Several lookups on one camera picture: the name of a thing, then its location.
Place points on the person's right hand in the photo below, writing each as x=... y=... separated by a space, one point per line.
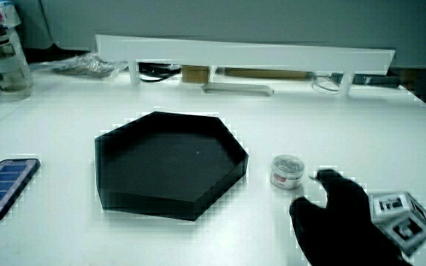
x=342 y=221

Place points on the white desk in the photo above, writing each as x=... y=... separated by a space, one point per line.
x=346 y=129

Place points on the white desk shelf riser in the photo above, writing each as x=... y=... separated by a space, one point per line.
x=242 y=53

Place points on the round clear plastic container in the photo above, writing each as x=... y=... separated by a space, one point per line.
x=287 y=172

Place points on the black power strip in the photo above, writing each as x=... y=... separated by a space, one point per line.
x=375 y=80

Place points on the white flat stand base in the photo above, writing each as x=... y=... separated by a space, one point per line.
x=237 y=89

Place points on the black hexagonal tray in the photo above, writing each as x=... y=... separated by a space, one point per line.
x=168 y=166

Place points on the brown cardboard box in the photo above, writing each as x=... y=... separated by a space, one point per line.
x=194 y=74

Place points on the crumpled clear plastic bag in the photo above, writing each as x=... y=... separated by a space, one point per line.
x=83 y=65

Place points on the black smartphone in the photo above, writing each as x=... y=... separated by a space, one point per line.
x=4 y=188

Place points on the clear water bottle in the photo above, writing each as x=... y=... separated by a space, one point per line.
x=7 y=59

